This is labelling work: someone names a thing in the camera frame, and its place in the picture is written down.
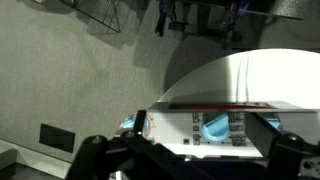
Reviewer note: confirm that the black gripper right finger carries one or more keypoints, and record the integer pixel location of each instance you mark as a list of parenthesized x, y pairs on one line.
[(263, 136)]

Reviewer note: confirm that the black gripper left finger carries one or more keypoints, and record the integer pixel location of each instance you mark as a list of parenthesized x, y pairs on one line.
[(96, 156)]

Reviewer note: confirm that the blue stove knob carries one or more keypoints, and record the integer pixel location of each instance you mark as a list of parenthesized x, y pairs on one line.
[(274, 120), (216, 129), (128, 124)]

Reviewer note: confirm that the white toy stove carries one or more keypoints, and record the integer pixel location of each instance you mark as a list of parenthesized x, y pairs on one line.
[(173, 133)]

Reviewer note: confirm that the purple clamp with orange trigger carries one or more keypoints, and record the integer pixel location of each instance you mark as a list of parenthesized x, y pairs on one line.
[(230, 20)]

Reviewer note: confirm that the black mounting platform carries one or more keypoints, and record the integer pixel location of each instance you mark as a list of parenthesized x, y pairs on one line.
[(200, 16)]

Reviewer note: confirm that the purple black bar clamp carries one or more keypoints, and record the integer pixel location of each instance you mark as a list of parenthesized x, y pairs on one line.
[(161, 20)]

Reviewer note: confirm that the white round pedestal table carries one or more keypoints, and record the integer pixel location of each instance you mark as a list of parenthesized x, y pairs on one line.
[(276, 76)]

